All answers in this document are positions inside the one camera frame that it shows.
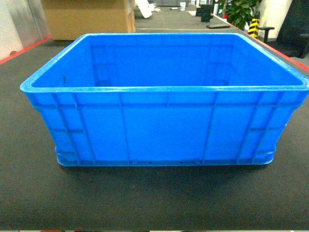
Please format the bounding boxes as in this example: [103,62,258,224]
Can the large blue plastic crate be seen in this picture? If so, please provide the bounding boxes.
[20,33,309,167]

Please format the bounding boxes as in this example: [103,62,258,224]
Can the large cardboard box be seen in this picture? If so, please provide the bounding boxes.
[42,0,136,41]

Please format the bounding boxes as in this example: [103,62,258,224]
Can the flat black device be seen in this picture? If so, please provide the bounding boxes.
[207,24,230,29]

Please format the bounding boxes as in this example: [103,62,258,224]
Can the white paper cup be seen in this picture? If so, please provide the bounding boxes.
[180,2,186,11]

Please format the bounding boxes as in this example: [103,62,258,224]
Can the black boxes on table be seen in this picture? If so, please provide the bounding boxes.
[196,4,214,22]

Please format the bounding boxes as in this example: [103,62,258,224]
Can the green potted plant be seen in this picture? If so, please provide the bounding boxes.
[218,0,262,30]

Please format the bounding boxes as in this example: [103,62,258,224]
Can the black office chair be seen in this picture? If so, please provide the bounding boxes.
[259,0,309,58]

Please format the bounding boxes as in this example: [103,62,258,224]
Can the yellow black striped post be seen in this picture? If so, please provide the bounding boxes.
[247,11,260,38]

